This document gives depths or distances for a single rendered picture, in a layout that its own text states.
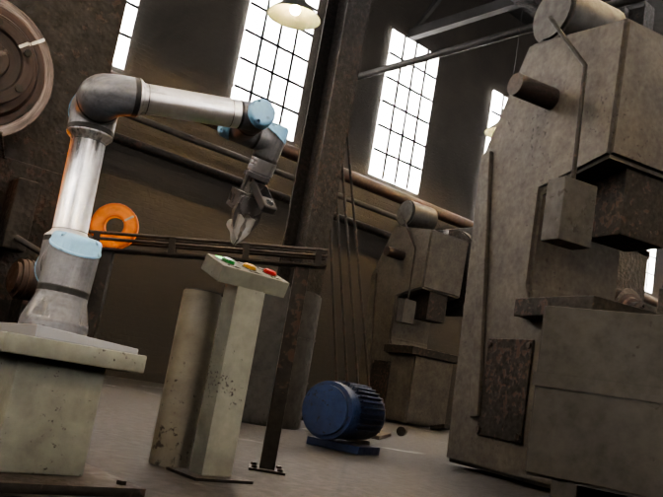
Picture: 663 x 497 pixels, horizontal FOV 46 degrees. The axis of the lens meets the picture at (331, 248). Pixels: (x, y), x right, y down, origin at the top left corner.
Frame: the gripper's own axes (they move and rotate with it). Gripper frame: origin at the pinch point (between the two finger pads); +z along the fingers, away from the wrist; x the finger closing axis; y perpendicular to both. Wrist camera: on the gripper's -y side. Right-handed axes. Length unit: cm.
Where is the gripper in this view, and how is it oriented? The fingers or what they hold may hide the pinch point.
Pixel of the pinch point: (236, 241)
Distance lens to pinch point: 224.6
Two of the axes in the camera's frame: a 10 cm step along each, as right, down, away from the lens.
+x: -7.4, -2.4, -6.3
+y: -5.6, -3.1, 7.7
